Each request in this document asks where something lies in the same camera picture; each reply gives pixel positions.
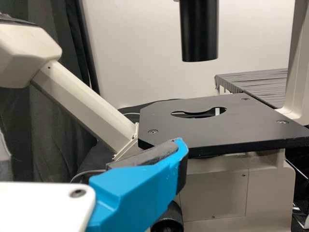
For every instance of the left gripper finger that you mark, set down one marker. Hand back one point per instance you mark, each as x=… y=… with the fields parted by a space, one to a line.
x=144 y=183

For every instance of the cream microscope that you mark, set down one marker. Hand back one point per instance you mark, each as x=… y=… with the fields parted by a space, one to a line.
x=217 y=130

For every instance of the black platform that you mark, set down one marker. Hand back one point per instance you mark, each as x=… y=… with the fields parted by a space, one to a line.
x=260 y=84

